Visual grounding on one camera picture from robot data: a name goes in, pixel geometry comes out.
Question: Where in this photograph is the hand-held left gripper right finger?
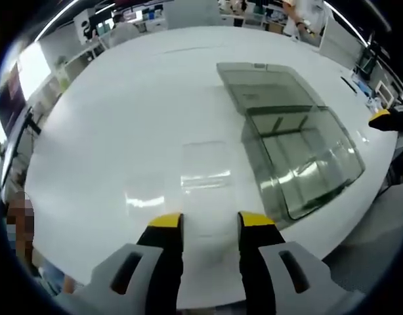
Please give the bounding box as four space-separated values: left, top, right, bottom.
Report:
237 211 340 312

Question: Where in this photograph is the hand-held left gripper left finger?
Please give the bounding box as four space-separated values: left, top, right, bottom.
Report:
56 212 184 315

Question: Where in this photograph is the clear plastic guide fixture box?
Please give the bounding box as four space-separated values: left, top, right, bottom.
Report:
216 61 366 221

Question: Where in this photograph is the black marker pen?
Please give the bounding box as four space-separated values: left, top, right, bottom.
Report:
341 75 358 95

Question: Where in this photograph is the white standing panel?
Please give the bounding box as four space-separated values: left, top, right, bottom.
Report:
319 23 368 72

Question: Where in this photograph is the open laptop on stand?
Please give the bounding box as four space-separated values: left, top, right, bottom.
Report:
0 64 28 132

